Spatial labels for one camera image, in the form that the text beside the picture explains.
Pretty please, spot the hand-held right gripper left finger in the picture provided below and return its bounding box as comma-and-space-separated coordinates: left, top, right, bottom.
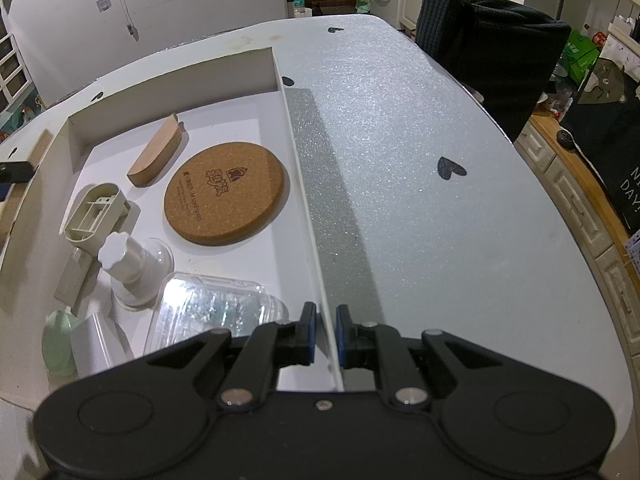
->
150, 302, 317, 408

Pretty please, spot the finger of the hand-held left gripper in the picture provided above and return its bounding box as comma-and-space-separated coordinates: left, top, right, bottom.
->
0, 161, 34, 185

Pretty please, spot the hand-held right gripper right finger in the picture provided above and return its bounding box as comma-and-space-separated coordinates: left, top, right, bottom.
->
336, 305, 506, 409

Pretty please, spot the white oval plastic holder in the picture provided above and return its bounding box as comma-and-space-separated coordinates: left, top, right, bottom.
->
63, 183, 132, 252

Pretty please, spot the clear plastic case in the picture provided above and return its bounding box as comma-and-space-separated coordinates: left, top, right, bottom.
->
144, 271, 291, 356

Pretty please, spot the white cardboard box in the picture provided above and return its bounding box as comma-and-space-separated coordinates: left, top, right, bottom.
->
0, 46, 347, 394

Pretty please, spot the half-round wooden piece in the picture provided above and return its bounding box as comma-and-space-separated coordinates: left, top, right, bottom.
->
126, 113, 183, 188

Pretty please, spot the white suction cup hook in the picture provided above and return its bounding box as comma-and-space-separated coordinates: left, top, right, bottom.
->
96, 231, 175, 309

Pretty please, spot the pale green round lid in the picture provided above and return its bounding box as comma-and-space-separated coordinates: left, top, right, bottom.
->
41, 309, 81, 377

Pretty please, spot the white drawer cabinet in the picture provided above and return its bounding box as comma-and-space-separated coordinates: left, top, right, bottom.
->
0, 0, 37, 113

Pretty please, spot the black cloth on chair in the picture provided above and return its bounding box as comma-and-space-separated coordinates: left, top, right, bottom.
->
415, 0, 573, 143

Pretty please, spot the black bear print bag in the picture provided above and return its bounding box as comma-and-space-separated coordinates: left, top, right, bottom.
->
559, 42, 640, 235

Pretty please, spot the green package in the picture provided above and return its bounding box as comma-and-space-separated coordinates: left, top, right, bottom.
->
564, 29, 602, 87

